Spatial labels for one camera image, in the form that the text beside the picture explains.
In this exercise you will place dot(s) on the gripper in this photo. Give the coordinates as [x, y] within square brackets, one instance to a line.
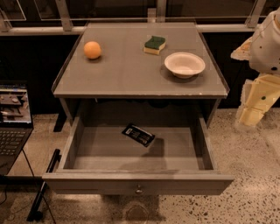
[266, 49]

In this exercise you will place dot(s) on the black rxbar chocolate wrapper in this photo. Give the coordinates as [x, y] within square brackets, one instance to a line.
[138, 134]

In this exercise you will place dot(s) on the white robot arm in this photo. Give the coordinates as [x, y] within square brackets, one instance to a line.
[262, 51]

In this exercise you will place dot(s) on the metal drawer knob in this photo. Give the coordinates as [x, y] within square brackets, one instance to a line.
[139, 190]

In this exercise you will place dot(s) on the open grey top drawer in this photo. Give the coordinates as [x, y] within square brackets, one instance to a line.
[99, 159]

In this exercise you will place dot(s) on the white bowl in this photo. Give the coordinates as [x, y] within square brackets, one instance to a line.
[184, 64]

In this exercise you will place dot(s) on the green yellow sponge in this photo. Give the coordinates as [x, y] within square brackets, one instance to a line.
[154, 45]

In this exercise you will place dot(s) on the grey cabinet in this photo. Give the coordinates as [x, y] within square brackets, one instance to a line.
[124, 70]

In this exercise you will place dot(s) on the orange fruit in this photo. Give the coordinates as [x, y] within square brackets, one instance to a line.
[92, 50]

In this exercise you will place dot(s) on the black laptop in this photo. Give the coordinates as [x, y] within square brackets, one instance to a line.
[15, 122]

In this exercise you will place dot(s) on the black stand leg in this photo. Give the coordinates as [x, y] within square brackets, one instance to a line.
[35, 214]

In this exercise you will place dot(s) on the metal railing frame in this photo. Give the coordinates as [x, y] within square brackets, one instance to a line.
[35, 17]

